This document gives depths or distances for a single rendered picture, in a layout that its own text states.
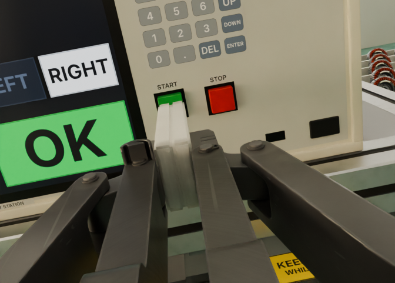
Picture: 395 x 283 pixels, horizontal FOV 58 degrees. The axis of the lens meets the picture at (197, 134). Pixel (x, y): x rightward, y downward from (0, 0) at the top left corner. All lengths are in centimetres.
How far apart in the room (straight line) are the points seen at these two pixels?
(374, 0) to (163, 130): 739
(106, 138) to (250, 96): 11
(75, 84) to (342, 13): 20
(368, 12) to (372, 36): 44
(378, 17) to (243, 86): 732
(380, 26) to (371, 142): 728
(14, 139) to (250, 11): 20
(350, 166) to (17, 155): 25
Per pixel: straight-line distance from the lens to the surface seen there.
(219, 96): 27
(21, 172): 31
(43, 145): 29
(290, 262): 28
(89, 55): 27
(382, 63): 196
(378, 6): 755
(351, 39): 29
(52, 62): 28
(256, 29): 27
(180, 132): 15
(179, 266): 49
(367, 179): 30
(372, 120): 39
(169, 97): 26
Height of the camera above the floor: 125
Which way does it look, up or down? 19 degrees down
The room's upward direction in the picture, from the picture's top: 11 degrees counter-clockwise
